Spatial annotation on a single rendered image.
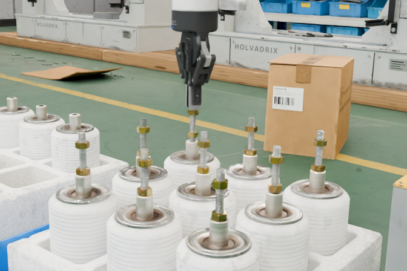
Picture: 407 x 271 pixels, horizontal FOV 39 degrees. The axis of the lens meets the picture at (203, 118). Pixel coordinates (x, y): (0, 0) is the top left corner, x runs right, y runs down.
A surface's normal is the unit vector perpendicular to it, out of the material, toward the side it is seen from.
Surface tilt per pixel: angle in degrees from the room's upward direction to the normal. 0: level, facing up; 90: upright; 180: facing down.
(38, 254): 0
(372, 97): 90
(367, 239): 0
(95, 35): 90
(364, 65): 90
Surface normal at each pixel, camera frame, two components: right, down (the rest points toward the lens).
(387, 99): -0.68, 0.15
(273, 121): -0.37, 0.18
